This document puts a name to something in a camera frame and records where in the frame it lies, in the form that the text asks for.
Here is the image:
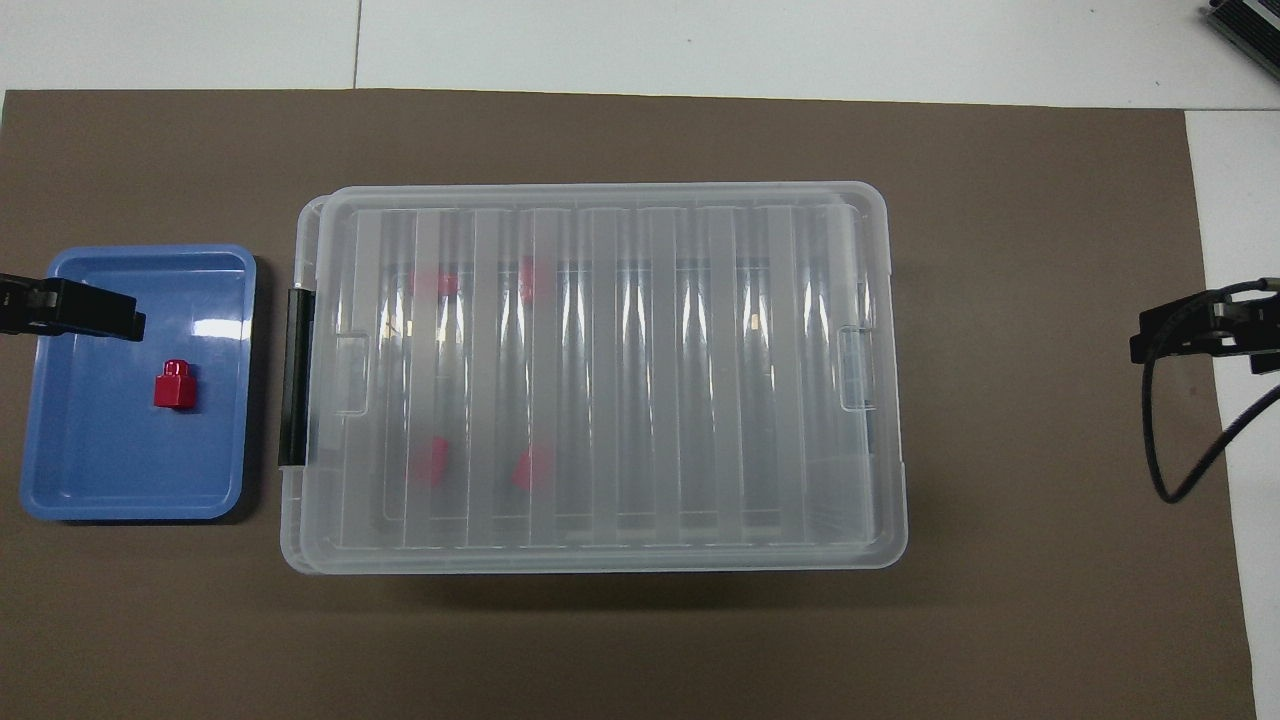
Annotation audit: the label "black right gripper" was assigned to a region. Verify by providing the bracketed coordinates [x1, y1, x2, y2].
[1130, 292, 1280, 376]

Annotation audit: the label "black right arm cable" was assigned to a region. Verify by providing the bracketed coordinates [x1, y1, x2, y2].
[1140, 280, 1280, 504]

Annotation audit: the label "black finned metal device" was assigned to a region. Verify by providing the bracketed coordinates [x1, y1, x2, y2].
[1203, 0, 1280, 81]

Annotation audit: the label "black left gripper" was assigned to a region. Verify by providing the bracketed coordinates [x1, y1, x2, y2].
[0, 272, 146, 343]

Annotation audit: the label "clear ribbed plastic lid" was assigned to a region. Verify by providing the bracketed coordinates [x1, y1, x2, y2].
[300, 181, 908, 574]

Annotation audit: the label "blue plastic tray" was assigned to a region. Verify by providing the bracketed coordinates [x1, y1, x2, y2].
[20, 244, 258, 523]

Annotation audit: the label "clear plastic storage box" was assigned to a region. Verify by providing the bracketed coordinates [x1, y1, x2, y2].
[278, 193, 873, 576]

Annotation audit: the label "brown table mat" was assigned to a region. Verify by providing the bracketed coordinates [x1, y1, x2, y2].
[0, 88, 1258, 720]

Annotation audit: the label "black box latch handle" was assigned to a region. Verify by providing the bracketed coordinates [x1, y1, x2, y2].
[277, 286, 317, 469]

